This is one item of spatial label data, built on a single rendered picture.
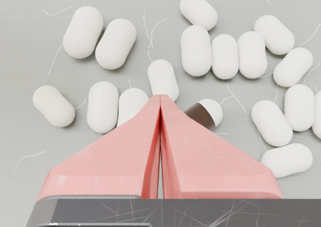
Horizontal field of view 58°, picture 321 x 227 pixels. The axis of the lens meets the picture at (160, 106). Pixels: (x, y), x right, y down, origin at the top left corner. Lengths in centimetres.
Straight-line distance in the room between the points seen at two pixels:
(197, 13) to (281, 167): 12
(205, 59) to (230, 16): 5
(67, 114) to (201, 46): 10
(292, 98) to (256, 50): 4
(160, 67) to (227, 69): 4
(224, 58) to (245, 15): 5
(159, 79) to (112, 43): 4
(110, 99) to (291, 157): 12
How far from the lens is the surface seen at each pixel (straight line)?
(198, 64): 19
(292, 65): 21
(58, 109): 19
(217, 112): 19
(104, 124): 19
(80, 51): 21
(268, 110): 20
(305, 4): 26
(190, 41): 20
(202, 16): 21
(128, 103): 18
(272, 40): 22
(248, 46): 21
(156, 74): 19
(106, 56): 20
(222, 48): 20
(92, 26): 21
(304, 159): 20
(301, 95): 21
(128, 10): 23
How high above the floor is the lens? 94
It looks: 76 degrees down
